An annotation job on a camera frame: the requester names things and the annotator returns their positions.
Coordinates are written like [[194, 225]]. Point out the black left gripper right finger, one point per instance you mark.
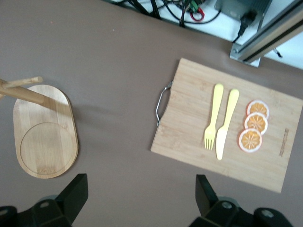
[[207, 201]]

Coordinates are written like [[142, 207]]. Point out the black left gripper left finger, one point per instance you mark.
[[68, 201]]

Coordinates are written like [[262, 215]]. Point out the wooden mug tree stand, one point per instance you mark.
[[45, 142]]

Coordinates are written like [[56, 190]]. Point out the orange slice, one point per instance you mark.
[[258, 107], [250, 140], [256, 121]]

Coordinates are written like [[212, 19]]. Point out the bamboo cutting board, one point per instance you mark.
[[189, 118]]

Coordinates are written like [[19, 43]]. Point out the yellow plastic knife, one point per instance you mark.
[[229, 113]]

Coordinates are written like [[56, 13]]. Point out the yellow plastic fork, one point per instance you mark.
[[216, 104]]

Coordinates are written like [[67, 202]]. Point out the brown table cover sheet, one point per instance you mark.
[[106, 94]]

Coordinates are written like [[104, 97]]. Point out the grey power supply box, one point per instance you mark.
[[236, 8]]

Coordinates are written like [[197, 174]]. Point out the aluminium frame post with bracket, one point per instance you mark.
[[267, 35]]

